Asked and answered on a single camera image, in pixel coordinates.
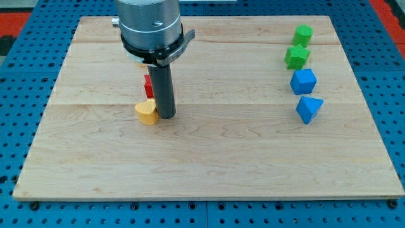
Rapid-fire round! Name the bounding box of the black clamp ring mount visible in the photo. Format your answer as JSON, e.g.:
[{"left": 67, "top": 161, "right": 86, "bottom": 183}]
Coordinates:
[{"left": 120, "top": 24, "right": 196, "bottom": 67}]

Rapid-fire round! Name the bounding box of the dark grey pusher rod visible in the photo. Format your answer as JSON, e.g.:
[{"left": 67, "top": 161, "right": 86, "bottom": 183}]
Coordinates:
[{"left": 147, "top": 65, "right": 176, "bottom": 119}]

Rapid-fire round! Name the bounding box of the red star block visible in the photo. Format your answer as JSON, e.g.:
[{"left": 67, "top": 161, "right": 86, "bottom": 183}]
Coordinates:
[{"left": 144, "top": 74, "right": 154, "bottom": 98}]

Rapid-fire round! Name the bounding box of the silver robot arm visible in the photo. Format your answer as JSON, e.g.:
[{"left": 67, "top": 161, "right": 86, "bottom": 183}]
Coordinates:
[{"left": 113, "top": 0, "right": 196, "bottom": 119}]

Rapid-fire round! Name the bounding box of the yellow block behind arm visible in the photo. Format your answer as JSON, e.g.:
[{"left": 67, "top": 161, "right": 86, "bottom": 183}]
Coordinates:
[{"left": 135, "top": 62, "right": 147, "bottom": 68}]

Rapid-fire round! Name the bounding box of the yellow heart block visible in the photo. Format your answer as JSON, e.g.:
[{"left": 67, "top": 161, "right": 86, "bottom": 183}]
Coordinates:
[{"left": 135, "top": 98, "right": 159, "bottom": 125}]

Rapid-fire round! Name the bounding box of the green star block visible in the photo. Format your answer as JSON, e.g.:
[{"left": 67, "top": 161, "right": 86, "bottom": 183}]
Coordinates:
[{"left": 284, "top": 44, "right": 311, "bottom": 70}]

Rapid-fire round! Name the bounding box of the wooden board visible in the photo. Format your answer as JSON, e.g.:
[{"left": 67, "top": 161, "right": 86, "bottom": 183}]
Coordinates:
[{"left": 13, "top": 16, "right": 404, "bottom": 201}]

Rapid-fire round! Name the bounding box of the blue cube block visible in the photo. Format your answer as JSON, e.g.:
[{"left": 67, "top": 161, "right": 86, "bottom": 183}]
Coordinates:
[{"left": 290, "top": 68, "right": 317, "bottom": 95}]

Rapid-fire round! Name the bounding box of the green cylinder block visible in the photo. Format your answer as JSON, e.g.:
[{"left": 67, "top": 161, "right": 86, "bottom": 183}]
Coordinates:
[{"left": 292, "top": 25, "right": 313, "bottom": 48}]

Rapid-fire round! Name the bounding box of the blue triangular prism block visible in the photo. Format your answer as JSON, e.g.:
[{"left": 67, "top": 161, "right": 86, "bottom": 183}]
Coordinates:
[{"left": 296, "top": 96, "right": 324, "bottom": 125}]

